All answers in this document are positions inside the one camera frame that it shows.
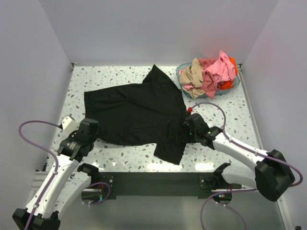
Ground black t-shirt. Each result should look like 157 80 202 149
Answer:
84 65 189 165

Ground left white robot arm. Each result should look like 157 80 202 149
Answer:
12 116 99 230

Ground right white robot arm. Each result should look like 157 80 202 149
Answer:
186 113 295 201

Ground light pink t-shirt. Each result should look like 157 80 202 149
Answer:
183 84 194 91

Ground beige t-shirt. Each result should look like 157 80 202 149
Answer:
179 58 205 99

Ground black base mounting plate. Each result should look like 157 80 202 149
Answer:
98 172 241 199

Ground orange t-shirt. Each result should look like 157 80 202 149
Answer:
218 53 238 90

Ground teal plastic laundry basket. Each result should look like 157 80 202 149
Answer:
176 59 240 99

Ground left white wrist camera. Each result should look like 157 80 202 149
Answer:
61 115 79 134

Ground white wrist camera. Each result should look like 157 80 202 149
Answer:
186 107 198 115
61 115 79 134

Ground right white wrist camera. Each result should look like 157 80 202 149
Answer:
186 107 198 115

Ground aluminium frame rail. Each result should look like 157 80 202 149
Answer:
30 153 295 230

